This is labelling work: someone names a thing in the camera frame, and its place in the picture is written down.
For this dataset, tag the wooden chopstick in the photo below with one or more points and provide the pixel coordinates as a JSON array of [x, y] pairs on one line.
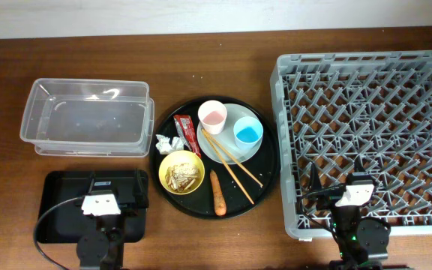
[[231, 172], [234, 159]]

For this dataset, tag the grey plate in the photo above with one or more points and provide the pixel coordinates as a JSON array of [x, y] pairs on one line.
[[227, 138]]

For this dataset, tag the blue cup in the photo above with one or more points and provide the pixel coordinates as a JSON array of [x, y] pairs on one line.
[[248, 131]]

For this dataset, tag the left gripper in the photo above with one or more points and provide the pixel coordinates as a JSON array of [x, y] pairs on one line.
[[137, 194]]

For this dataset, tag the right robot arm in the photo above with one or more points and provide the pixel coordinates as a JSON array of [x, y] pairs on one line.
[[362, 241]]

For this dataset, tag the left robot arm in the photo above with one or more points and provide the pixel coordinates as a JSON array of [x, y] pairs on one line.
[[102, 244]]

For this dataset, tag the pink cup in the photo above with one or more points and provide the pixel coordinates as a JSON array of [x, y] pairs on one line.
[[212, 115]]

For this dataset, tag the grey dishwasher rack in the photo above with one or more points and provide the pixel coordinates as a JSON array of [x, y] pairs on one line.
[[331, 107]]

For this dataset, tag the round black tray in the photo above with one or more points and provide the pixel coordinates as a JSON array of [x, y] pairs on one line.
[[265, 165]]

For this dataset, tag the food scraps and rice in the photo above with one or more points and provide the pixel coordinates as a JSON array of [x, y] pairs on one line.
[[181, 177]]

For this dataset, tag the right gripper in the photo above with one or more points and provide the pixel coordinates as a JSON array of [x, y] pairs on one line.
[[328, 198]]

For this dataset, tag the black rectangular tray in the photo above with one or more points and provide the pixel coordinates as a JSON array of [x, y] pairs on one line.
[[67, 223]]

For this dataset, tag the yellow bowl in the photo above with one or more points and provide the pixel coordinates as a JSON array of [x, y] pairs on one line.
[[178, 157]]

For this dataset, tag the orange carrot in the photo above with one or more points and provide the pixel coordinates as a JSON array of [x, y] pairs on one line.
[[220, 207]]

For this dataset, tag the clear plastic bin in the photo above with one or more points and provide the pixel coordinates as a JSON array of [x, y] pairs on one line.
[[89, 118]]

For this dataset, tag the red snack wrapper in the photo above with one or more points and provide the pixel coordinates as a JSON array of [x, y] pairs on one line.
[[185, 128]]

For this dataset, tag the white tissue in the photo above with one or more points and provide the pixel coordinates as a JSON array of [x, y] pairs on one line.
[[166, 145]]

